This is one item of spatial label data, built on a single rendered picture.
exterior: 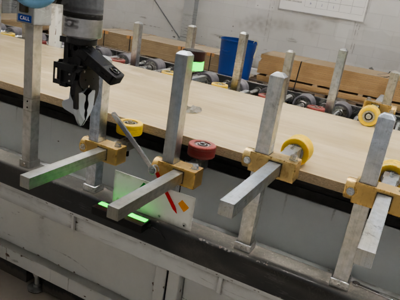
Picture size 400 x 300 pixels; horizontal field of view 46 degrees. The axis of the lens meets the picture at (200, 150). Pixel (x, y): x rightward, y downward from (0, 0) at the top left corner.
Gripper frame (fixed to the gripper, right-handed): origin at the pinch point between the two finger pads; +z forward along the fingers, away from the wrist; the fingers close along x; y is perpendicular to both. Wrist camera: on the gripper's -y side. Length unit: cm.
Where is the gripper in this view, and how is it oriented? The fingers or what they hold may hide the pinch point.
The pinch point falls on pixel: (83, 121)
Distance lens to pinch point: 118.6
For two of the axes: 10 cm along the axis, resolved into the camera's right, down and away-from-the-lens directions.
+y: -8.9, -2.7, 3.7
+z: -1.5, 9.3, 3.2
